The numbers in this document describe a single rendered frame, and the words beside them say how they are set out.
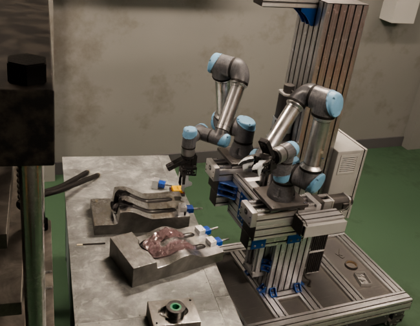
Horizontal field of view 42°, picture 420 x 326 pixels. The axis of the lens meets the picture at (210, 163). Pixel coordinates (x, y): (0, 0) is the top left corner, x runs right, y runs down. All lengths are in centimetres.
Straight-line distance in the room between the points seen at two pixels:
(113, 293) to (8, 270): 75
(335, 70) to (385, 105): 349
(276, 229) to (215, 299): 62
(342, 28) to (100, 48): 240
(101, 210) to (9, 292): 125
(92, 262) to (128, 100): 246
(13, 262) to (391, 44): 491
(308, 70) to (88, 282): 151
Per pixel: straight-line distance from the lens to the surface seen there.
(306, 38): 295
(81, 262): 272
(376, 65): 610
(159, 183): 330
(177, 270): 266
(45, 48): 164
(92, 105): 487
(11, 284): 186
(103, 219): 291
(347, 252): 417
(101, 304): 250
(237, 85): 294
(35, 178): 148
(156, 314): 236
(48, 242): 289
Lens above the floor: 247
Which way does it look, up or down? 27 degrees down
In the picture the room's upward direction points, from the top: 8 degrees clockwise
